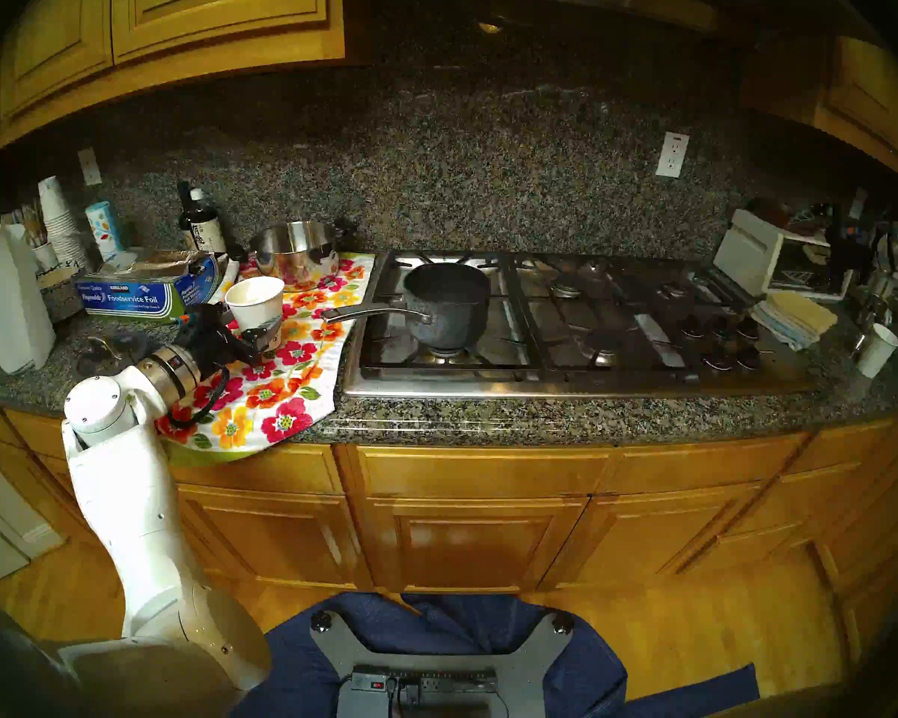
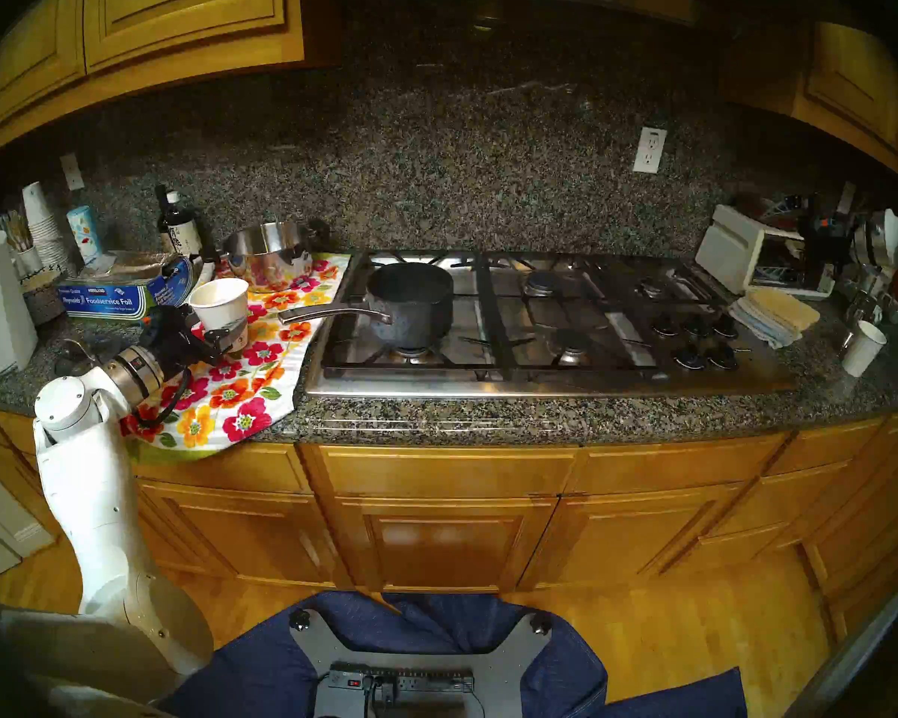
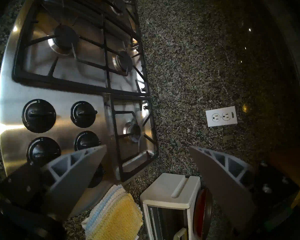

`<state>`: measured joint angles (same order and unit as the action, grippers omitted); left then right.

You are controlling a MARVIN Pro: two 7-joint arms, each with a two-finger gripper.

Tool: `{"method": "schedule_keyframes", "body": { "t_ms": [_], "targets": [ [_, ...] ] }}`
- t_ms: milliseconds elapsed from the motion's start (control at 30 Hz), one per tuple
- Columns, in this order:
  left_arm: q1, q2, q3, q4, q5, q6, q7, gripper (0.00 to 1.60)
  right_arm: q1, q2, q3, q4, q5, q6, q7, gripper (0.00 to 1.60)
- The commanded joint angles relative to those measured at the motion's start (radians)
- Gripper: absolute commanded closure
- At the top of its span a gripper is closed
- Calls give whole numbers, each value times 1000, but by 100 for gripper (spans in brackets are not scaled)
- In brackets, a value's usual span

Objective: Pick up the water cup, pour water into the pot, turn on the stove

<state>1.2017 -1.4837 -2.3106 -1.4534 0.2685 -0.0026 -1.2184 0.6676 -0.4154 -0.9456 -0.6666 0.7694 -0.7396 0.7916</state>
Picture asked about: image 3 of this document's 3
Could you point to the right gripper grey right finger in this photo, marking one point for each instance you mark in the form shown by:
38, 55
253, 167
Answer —
227, 192

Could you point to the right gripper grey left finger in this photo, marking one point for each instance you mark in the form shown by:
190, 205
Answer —
72, 182

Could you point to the black stove knob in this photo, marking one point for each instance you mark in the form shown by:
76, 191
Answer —
98, 177
83, 114
38, 115
87, 140
43, 152

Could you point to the yellow folded dishcloth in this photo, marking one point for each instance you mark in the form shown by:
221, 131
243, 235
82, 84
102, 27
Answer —
117, 219

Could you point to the white toaster oven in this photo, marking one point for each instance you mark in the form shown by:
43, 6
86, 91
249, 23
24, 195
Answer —
165, 192

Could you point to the stainless steel gas cooktop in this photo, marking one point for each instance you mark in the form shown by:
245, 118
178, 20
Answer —
12, 112

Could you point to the red round pan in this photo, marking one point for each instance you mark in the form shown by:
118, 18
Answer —
201, 214

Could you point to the white wall power outlet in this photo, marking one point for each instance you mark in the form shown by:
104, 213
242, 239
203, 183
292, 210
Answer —
221, 116

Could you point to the large black burner grate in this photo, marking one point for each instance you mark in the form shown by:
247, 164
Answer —
133, 22
65, 83

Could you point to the small black burner grate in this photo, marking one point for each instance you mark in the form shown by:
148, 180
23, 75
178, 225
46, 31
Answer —
114, 142

